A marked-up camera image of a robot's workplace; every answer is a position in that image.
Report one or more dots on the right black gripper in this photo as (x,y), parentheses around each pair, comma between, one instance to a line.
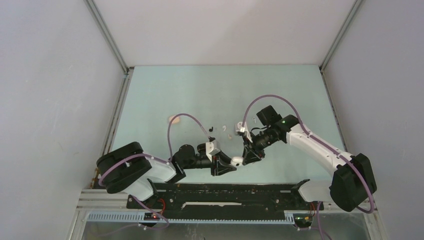
(252,153)

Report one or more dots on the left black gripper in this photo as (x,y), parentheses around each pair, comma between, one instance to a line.
(222,160)

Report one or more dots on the white earbud charging case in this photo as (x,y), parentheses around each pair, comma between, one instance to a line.
(237,161)

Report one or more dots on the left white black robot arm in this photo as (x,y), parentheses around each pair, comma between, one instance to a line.
(130,170)

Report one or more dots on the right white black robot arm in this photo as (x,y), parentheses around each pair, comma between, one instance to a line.
(352,177)

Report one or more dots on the beige earbud charging case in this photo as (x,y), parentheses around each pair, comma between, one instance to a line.
(174,119)

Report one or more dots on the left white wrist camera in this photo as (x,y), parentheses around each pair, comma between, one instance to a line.
(212,148)

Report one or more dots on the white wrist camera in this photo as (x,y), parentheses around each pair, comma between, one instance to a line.
(242,130)
(212,148)

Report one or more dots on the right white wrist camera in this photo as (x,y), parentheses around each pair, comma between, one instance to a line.
(242,130)

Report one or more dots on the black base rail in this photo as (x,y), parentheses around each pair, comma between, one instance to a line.
(229,201)

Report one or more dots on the grey cable duct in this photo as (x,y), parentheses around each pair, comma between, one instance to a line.
(147,217)

